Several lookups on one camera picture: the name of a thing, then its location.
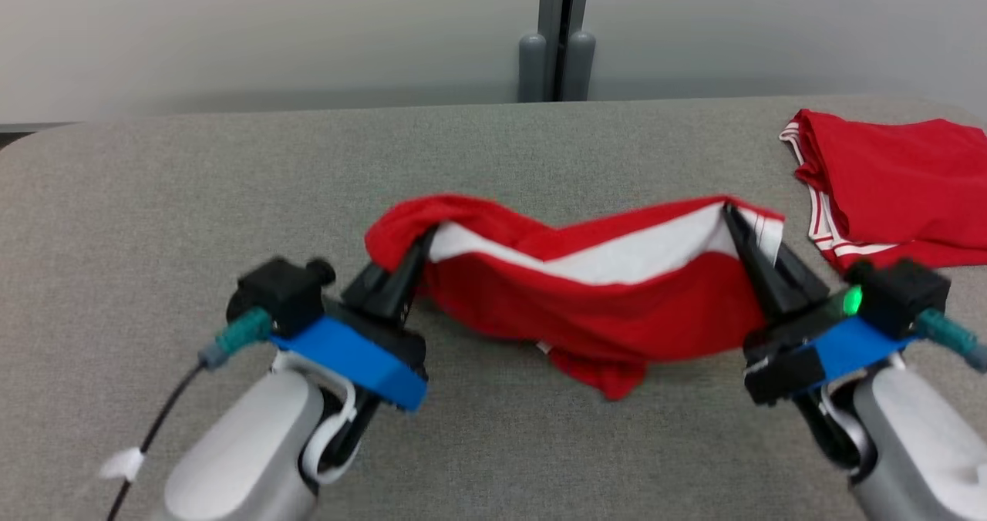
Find red number 23 jersey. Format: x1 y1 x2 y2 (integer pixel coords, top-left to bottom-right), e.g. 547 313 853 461
779 109 987 273

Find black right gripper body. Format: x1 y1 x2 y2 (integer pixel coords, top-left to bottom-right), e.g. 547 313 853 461
742 288 866 407

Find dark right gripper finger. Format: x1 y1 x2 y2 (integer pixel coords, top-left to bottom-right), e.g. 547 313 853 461
773 240 830 307
723 203 804 324

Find black left cable teal plug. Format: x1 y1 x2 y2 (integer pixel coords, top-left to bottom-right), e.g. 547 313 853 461
104 308 275 521

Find blue left camera bracket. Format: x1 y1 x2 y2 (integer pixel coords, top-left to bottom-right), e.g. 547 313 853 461
270 317 429 412

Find red shorts with white stripe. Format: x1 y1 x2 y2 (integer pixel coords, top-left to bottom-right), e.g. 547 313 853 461
364 193 787 401

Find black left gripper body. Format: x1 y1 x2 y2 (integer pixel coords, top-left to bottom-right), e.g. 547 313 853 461
322 299 429 377

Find blue right camera bracket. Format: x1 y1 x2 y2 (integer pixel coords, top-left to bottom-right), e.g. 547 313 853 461
806 317 917 395

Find blue camera bracket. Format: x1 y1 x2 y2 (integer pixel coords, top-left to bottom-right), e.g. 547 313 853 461
270 317 429 412
806 317 917 395

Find white cable label tag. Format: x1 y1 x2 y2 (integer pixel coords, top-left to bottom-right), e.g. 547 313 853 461
99 448 146 482

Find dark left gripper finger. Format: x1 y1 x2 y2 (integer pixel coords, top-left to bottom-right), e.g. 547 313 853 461
342 263 403 311
381 227 439 326

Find grey partition post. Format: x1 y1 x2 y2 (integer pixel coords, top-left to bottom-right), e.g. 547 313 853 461
518 0 596 103

